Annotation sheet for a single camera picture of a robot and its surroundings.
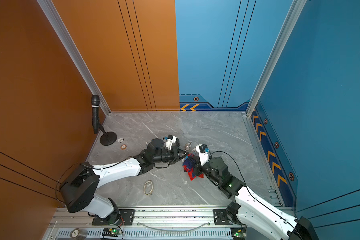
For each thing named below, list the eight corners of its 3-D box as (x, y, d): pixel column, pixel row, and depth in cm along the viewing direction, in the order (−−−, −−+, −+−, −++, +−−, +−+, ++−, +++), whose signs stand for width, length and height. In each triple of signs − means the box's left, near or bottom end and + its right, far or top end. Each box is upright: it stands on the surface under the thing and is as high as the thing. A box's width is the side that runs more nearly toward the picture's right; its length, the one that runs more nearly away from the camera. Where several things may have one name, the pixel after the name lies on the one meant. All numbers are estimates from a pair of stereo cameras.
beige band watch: (143, 194, 82) (142, 193, 81) (145, 182, 87) (144, 180, 85) (152, 194, 82) (151, 193, 81) (153, 182, 87) (153, 180, 85)
